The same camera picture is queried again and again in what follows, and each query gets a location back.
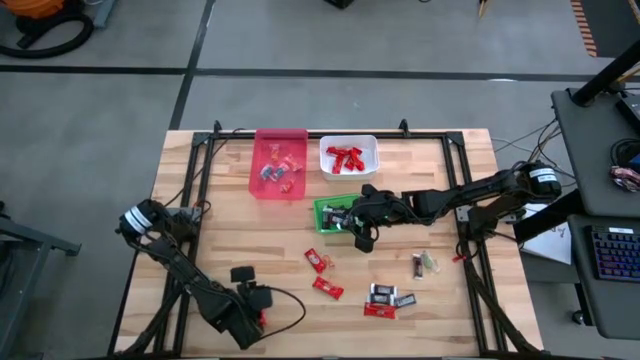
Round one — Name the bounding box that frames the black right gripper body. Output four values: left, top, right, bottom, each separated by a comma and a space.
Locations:
349, 183, 416, 254

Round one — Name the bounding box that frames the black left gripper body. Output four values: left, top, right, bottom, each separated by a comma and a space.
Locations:
229, 265, 274, 351

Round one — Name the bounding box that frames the green candy clear wrapper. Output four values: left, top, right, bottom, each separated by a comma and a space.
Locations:
421, 250, 441, 274

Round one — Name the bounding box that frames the green plastic basket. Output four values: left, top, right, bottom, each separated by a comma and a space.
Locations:
312, 193, 367, 235

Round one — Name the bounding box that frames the white plastic bin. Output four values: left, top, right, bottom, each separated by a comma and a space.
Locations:
318, 133, 381, 182

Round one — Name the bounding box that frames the pink translucent plastic bin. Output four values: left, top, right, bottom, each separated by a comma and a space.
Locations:
248, 127, 309, 202

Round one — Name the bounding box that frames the white paper sheet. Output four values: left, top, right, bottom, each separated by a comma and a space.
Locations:
519, 202, 574, 266

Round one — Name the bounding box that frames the dark grey desk top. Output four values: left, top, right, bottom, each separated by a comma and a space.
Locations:
549, 87, 640, 219

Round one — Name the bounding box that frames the grey metal cart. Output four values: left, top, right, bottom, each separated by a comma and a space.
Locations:
0, 199, 82, 360

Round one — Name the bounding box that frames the backlit computer keyboard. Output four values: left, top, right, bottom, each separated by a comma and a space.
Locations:
583, 224, 640, 283

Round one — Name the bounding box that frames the pink white patterned object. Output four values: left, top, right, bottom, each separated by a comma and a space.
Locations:
608, 165, 640, 194

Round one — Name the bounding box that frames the dark grey side desk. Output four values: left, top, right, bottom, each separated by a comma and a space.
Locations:
567, 213, 640, 341

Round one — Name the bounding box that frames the black metal pole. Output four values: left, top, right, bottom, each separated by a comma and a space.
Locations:
571, 38, 640, 107

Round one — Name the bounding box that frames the black desk device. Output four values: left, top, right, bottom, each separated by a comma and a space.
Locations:
614, 92, 640, 135

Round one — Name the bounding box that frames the dark floor mat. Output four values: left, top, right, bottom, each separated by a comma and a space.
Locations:
582, 0, 640, 59

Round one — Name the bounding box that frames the orange vacuum cleaner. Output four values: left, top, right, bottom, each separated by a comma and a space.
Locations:
0, 0, 66, 20

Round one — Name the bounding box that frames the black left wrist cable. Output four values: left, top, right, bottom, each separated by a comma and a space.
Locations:
259, 285, 307, 342

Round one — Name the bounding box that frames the black left arm feed cable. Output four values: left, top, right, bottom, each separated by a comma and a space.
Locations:
163, 127, 251, 207

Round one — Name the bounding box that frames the tangled floor cable bundle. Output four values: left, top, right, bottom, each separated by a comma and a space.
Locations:
492, 118, 579, 181

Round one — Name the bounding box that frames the black coiled cable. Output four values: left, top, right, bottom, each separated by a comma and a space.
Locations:
609, 138, 640, 169

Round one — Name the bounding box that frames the black vacuum hose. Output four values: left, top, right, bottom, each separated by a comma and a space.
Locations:
0, 12, 95, 60

